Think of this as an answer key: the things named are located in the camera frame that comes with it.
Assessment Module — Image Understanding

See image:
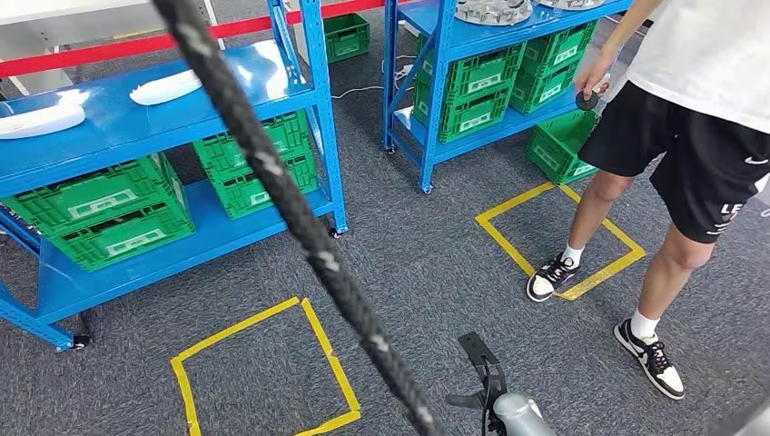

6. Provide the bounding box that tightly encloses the person's right hand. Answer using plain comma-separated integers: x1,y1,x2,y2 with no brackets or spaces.
574,51,615,97

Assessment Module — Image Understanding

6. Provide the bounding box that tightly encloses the black and white handheld remote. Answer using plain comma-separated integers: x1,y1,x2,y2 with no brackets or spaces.
575,74,612,114

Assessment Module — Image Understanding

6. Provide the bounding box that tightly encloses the white moulded plastic part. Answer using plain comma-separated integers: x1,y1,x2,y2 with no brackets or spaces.
128,69,204,108
0,103,88,142

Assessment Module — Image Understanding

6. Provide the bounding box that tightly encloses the blue steel shelf rack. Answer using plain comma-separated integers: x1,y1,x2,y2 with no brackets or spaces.
381,0,636,195
0,0,350,354

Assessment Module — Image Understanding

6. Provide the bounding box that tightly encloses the green plastic crate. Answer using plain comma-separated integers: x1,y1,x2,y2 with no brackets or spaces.
207,150,320,222
411,78,516,146
525,109,601,186
192,110,314,182
51,201,197,273
1,153,186,241
415,35,528,108
322,13,372,65
519,19,600,79
509,56,582,116

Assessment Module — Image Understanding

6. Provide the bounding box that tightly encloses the silver wheel hubcap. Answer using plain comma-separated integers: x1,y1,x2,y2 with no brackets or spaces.
454,0,535,27
537,0,607,12

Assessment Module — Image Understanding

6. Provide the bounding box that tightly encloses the person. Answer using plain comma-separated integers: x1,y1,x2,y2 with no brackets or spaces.
526,0,770,402

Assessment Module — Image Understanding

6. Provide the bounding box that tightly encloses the yellow floor tape square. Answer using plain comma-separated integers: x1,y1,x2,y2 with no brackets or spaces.
171,296,362,436
473,181,647,302

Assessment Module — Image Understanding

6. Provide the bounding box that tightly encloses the person's right foot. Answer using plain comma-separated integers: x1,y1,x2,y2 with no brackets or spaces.
526,253,584,304

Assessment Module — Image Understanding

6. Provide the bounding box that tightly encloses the person's foot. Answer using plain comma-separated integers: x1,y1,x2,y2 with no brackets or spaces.
613,319,687,402
526,253,584,304

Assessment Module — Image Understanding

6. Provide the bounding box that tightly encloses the person's left foot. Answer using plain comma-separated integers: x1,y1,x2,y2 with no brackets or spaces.
613,319,687,402

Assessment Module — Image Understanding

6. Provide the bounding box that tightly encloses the red barrier belt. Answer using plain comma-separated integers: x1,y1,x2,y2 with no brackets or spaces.
0,0,388,80

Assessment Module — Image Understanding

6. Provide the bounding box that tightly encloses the white top table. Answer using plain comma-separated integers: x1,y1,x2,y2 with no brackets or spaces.
0,0,227,99

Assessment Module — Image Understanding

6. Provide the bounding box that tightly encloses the white power strip cable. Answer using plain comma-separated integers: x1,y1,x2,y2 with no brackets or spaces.
331,54,420,101

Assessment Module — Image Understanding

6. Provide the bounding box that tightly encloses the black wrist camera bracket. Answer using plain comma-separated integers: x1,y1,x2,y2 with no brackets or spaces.
445,332,510,436

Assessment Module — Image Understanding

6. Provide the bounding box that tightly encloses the black braided rope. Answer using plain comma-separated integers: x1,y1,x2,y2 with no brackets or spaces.
151,0,448,436

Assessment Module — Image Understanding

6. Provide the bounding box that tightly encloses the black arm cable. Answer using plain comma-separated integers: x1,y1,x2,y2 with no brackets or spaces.
479,372,491,436

